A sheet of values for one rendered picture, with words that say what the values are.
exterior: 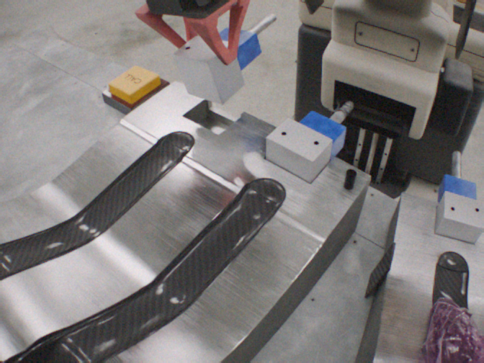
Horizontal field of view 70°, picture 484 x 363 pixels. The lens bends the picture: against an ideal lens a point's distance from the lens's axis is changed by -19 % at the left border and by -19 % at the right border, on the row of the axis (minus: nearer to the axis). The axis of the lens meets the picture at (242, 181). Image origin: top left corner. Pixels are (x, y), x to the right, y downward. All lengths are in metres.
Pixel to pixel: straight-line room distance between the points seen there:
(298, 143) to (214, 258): 0.12
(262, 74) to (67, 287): 1.88
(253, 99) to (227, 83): 1.54
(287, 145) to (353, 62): 0.40
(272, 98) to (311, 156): 1.59
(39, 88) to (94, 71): 0.12
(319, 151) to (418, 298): 0.16
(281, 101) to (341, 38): 1.19
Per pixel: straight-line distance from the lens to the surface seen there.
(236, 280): 0.33
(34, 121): 0.70
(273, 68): 2.16
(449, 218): 0.41
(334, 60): 0.75
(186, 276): 0.34
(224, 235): 0.36
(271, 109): 1.88
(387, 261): 0.39
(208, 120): 0.49
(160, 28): 0.40
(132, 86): 0.62
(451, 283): 0.41
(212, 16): 0.33
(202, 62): 0.38
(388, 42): 0.75
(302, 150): 0.37
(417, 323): 0.34
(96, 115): 0.65
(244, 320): 0.31
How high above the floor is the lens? 1.17
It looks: 48 degrees down
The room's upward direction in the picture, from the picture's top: 2 degrees counter-clockwise
